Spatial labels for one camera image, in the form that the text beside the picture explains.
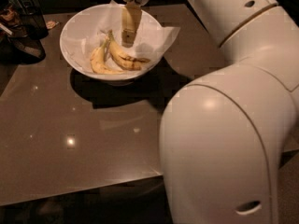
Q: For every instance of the white bowl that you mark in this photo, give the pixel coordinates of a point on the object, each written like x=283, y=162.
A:
x=78, y=38

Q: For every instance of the yellow left banana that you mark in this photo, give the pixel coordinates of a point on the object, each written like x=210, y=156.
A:
x=98, y=63

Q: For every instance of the white paper liner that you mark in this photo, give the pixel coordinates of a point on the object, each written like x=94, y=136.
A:
x=149, y=38

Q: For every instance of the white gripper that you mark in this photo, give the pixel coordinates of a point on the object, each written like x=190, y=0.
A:
x=130, y=21

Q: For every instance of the black mesh basket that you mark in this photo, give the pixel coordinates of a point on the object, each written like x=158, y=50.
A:
x=18, y=40

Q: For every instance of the spotted banana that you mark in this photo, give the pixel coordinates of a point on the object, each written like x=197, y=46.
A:
x=121, y=58

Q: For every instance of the small crumpled wrapper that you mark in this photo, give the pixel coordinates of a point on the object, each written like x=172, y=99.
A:
x=51, y=24

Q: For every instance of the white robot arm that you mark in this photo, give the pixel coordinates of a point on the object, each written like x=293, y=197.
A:
x=222, y=135

